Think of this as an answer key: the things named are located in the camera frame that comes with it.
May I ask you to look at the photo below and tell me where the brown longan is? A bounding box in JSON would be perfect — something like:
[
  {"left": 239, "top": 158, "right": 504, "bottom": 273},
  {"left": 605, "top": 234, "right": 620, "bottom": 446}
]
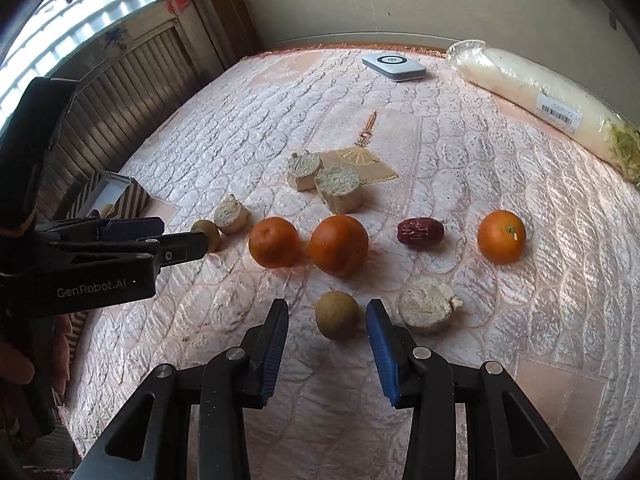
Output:
[
  {"left": 314, "top": 290, "right": 360, "bottom": 340},
  {"left": 191, "top": 219, "right": 220, "bottom": 252}
]

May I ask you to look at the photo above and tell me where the orange tangerine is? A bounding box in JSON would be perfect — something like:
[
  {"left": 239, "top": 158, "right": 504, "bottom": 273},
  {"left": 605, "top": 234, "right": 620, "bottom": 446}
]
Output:
[
  {"left": 476, "top": 210, "right": 526, "bottom": 266},
  {"left": 308, "top": 214, "right": 369, "bottom": 278},
  {"left": 248, "top": 217, "right": 302, "bottom": 269}
]

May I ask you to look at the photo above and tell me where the striped cardboard box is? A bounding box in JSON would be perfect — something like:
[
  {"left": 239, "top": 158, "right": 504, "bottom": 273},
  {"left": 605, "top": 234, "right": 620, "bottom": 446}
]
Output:
[{"left": 66, "top": 170, "right": 150, "bottom": 219}]

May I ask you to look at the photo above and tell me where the wooden slatted cabinet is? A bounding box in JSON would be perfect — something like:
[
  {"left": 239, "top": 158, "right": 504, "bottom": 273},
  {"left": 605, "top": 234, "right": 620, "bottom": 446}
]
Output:
[{"left": 37, "top": 1, "right": 224, "bottom": 220}]

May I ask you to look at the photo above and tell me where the pink quilted bed cover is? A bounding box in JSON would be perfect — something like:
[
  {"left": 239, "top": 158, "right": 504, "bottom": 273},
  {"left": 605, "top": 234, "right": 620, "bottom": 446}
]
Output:
[{"left": 62, "top": 49, "right": 639, "bottom": 479}]

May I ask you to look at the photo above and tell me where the dark red jujube date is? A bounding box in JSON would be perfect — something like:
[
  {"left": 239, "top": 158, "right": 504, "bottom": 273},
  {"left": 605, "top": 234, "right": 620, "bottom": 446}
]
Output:
[{"left": 397, "top": 217, "right": 445, "bottom": 248}]

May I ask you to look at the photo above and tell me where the white flat electronic device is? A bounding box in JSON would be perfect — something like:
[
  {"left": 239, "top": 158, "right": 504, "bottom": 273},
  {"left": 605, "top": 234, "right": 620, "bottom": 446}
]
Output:
[{"left": 362, "top": 52, "right": 426, "bottom": 82}]

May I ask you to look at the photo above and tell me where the white wrapped radish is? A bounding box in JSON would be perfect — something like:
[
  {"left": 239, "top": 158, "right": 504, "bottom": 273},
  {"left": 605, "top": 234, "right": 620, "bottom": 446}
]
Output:
[{"left": 446, "top": 40, "right": 639, "bottom": 184}]

